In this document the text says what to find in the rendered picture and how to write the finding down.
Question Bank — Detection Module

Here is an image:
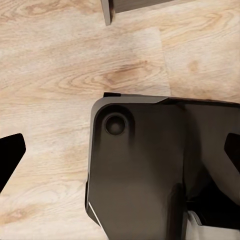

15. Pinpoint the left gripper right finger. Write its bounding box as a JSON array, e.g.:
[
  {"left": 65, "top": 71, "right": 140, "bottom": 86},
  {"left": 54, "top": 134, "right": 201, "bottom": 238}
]
[{"left": 224, "top": 132, "right": 240, "bottom": 173}]

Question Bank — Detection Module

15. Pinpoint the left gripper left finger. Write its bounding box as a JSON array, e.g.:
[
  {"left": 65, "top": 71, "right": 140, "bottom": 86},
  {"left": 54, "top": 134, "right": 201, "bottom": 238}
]
[{"left": 0, "top": 133, "right": 26, "bottom": 193}]

